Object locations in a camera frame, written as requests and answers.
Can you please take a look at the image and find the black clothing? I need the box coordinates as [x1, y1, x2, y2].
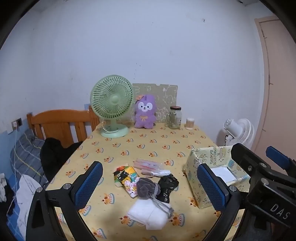
[40, 137, 84, 183]

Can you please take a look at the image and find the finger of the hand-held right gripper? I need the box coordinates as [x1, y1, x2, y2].
[266, 146, 296, 175]
[231, 143, 273, 181]

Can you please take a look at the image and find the pink cartoon packet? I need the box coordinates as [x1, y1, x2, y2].
[120, 177, 141, 198]

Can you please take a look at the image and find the black yellow packet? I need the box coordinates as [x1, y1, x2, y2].
[117, 170, 134, 183]

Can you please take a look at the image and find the patterned paper box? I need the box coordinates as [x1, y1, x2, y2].
[183, 146, 251, 209]

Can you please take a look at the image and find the pile of clothes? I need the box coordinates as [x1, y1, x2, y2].
[0, 173, 14, 202]

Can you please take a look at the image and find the clear plastic packet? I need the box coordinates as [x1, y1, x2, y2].
[134, 158, 164, 172]

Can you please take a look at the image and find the white paper pad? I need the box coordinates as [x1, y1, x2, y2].
[211, 166, 237, 184]

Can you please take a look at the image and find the beige door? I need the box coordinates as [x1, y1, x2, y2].
[251, 15, 296, 163]

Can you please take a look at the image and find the glass jar with dark lid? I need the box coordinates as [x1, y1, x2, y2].
[166, 106, 182, 129]

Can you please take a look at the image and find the white cloth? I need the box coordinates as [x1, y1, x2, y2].
[17, 174, 45, 234]

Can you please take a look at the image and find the blue bed sheet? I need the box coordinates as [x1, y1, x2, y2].
[6, 209, 26, 241]

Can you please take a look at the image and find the colourful tissue pack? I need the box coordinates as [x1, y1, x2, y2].
[113, 165, 139, 183]

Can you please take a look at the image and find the grey drawstring pouch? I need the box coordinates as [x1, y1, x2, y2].
[136, 178, 174, 218]

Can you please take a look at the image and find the blue plaid pillow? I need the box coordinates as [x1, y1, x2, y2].
[10, 128, 50, 186]

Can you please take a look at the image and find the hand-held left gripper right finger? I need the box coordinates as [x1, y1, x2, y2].
[196, 163, 243, 241]

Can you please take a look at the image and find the tan white packet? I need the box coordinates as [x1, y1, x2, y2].
[141, 169, 171, 178]

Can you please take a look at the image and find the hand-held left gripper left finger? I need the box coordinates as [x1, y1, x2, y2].
[26, 161, 103, 241]

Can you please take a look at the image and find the green desk fan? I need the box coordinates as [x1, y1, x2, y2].
[90, 75, 135, 139]

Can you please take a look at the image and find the black plastic bag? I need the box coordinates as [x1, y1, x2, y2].
[157, 174, 179, 204]

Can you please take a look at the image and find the purple plush toy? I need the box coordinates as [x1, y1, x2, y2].
[134, 94, 158, 129]

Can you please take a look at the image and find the patterned beige board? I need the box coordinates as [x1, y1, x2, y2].
[132, 83, 178, 124]

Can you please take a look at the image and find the wooden chair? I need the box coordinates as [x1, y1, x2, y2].
[26, 105, 101, 149]

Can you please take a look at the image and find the white standing fan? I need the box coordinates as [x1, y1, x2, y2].
[216, 118, 255, 149]

